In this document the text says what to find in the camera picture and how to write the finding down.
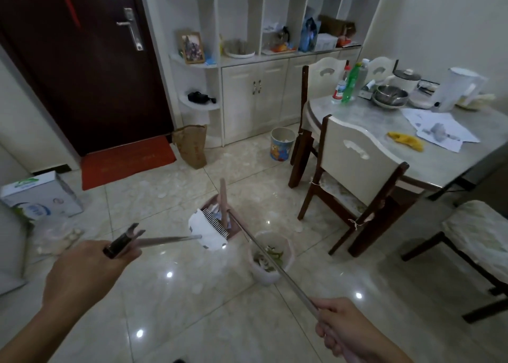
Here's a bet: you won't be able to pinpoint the white shoe cabinet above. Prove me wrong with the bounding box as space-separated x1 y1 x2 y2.
0 199 29 296

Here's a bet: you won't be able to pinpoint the red doormat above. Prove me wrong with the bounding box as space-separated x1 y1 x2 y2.
81 135 177 191

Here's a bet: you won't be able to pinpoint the person's left hand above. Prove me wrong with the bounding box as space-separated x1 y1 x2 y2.
41 239 143 316

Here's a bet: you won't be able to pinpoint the black camera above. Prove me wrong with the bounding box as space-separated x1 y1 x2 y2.
187 91 218 105

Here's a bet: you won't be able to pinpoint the clear plastic bag with eggs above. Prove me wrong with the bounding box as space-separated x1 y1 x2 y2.
33 222 86 256

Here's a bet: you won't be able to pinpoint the white back wooden chair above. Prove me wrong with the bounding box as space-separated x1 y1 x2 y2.
401 199 508 324
363 56 399 89
297 114 410 258
288 56 350 189

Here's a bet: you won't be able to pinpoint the white green cardboard box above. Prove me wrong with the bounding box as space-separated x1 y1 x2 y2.
0 171 85 223

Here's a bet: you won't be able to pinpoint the blue bag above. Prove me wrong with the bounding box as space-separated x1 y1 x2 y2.
298 17 323 53

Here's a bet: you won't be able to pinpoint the white pot with lid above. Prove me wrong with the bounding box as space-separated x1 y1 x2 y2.
393 69 422 96

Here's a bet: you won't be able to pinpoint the grey handheld device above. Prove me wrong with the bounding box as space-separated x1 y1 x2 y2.
422 122 461 143

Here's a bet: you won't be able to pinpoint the steel mixing bowl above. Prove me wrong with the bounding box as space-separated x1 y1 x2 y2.
374 84 410 106

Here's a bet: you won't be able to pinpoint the green plastic bottle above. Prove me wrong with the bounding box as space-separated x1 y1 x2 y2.
341 62 364 105

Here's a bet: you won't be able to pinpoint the person's right hand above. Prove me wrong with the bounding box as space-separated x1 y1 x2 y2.
314 297 393 363

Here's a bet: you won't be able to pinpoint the red cap water bottle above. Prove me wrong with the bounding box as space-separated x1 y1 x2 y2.
332 65 352 104

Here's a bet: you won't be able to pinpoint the pink dustpan with metal handle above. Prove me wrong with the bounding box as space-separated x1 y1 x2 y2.
103 193 250 261

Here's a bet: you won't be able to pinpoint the silver door handle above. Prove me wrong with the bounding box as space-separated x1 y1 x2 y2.
116 8 144 52

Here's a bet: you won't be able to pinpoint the pink broom with metal handle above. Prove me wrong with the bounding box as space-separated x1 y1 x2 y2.
219 177 342 359

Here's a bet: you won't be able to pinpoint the white electric kettle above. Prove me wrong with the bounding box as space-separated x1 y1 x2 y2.
431 66 489 114

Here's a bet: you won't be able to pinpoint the clear food container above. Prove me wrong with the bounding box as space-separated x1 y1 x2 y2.
407 81 440 110

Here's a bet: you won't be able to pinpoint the white plastic bin with liner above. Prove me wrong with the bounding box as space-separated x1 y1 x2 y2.
248 231 296 287

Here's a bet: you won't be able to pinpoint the cartoon print waste bucket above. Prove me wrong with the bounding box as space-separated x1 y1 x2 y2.
270 126 297 162

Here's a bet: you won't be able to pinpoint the tray with orange fruit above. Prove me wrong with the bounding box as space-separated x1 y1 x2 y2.
261 44 297 56

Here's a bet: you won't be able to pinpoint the marble top dining table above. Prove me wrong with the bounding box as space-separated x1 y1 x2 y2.
302 90 508 200

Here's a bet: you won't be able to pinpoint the brown paper bag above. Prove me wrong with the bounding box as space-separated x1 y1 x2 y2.
171 124 208 170

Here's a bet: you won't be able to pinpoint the pile of floor litter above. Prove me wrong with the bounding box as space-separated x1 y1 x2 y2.
253 245 286 274

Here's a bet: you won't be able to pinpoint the clear plastic bottle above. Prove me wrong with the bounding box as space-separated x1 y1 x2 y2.
356 58 372 97

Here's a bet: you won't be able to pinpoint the white plate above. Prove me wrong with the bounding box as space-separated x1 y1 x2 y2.
372 98 409 111

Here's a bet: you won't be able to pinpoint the framed photo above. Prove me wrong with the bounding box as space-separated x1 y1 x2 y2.
177 31 206 65

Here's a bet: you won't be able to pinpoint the printed white paper sheets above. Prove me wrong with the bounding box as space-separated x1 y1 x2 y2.
401 107 482 154

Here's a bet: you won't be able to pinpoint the white tray of glasses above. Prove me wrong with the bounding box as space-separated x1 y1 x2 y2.
224 39 257 60

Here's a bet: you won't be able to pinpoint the yellow rag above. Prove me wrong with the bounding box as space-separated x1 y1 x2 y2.
387 131 424 153

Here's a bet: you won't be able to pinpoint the dark brown door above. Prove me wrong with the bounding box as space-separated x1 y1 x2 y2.
0 0 175 157

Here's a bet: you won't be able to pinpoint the small white blue tube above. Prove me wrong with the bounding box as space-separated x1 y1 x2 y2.
359 79 378 101

